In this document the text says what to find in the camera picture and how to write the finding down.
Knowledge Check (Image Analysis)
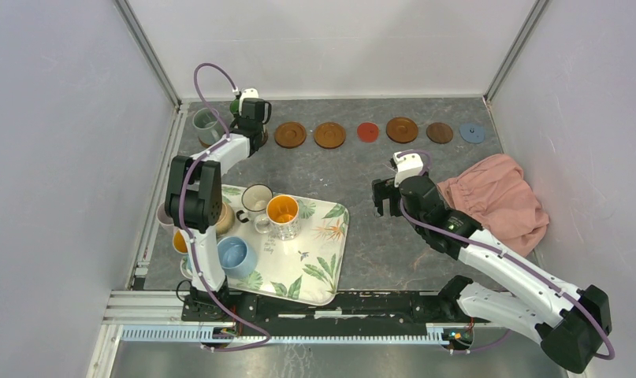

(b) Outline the grey green ribbed mug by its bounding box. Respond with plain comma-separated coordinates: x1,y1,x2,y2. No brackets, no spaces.
192,108,224,143

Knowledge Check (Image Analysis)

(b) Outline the red round coaster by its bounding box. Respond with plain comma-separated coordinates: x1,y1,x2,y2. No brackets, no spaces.
356,122,380,143

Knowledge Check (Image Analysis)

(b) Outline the dark walnut coaster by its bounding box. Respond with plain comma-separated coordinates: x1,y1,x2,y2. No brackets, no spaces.
426,122,454,144

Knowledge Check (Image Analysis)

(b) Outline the pink drawstring cloth bag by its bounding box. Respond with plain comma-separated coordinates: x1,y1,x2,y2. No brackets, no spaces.
437,154,549,257

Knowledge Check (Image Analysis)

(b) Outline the blue round coaster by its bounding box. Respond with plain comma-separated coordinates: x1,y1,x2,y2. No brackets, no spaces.
459,123,486,144

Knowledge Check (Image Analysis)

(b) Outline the cream enamel mug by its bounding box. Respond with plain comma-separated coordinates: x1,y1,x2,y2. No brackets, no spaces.
236,183,273,223

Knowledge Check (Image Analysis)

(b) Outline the white mug orange inside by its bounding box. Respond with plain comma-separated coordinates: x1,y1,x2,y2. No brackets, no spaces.
254,195,301,241

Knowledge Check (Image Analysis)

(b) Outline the leaf patterned serving tray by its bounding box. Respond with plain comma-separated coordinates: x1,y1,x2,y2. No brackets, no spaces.
179,183,351,307

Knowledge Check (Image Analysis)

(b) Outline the light blue mug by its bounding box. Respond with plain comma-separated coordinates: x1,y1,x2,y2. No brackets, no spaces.
218,236,258,280

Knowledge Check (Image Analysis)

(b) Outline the white mug green inside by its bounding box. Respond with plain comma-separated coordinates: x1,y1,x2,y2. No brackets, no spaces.
229,98,240,117

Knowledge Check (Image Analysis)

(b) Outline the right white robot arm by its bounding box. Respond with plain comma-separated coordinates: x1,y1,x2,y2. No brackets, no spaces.
372,175,616,373

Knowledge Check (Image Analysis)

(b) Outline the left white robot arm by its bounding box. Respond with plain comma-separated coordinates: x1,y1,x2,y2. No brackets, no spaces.
164,97,272,321

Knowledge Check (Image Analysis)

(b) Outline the beige ceramic mug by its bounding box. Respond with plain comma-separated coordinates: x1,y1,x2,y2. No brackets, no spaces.
215,202,235,237

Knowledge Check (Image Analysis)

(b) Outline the pink ribbed mug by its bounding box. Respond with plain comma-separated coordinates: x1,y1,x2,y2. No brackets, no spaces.
155,202,174,235

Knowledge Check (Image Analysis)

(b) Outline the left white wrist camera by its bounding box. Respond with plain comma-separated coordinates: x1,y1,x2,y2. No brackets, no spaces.
235,87,259,101

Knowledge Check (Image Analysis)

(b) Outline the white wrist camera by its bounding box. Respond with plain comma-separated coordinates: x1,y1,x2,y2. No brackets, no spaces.
392,150,426,187
235,87,259,101

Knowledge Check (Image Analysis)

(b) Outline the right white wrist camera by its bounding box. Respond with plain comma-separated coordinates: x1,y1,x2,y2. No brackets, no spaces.
392,150,426,187

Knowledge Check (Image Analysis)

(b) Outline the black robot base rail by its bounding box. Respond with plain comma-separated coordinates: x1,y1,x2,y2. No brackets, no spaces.
180,290,482,338

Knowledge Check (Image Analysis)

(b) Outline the orange inside blue handle mug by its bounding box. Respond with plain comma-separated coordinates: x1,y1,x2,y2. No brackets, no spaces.
172,230,188,255

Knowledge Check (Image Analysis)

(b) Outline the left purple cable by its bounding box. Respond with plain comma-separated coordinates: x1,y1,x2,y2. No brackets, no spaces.
177,62,273,353

